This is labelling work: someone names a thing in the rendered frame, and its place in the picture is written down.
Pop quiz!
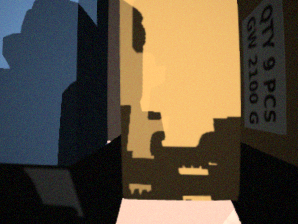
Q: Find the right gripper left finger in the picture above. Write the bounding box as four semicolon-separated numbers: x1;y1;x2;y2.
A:
0;135;123;224

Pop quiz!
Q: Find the brown cardboard carton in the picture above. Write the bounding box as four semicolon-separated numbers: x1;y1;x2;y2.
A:
237;0;298;166
120;0;241;201

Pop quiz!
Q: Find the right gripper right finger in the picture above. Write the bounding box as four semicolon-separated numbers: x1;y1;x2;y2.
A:
231;142;298;224

